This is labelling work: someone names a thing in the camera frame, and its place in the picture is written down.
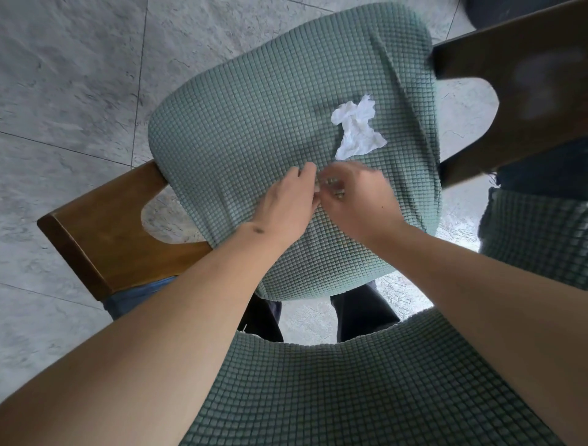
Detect person's left hand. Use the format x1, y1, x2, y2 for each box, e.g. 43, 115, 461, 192
250, 162, 321, 250

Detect person's right hand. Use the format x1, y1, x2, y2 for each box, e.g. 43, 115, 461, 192
319, 161, 410, 251

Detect person's right forearm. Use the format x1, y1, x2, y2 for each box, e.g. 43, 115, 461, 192
370, 224, 588, 446

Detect person's left forearm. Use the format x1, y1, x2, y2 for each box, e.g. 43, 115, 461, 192
0, 223, 295, 446

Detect crumpled white tissue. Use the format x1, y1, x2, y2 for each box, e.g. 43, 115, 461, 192
331, 95, 387, 161

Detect green textured chair seat cover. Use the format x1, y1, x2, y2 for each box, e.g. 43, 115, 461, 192
179, 307, 567, 446
477, 187, 588, 291
148, 2, 443, 302

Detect person's dark trousers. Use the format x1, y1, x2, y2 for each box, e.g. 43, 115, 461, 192
236, 280, 401, 344

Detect blue fabric piece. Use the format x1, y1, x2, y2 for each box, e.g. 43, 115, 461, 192
495, 138, 588, 200
103, 276, 179, 321

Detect brown wooden chair backrest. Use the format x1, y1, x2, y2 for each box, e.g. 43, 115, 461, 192
37, 160, 213, 302
431, 0, 588, 188

